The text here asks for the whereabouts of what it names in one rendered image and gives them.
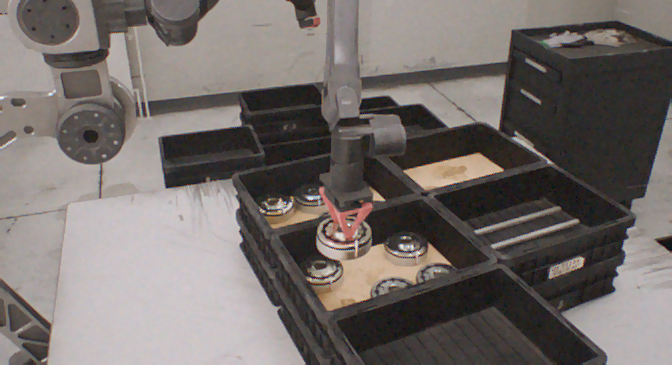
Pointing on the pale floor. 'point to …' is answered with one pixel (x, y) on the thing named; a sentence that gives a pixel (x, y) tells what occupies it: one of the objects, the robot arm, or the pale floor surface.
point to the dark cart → (591, 104)
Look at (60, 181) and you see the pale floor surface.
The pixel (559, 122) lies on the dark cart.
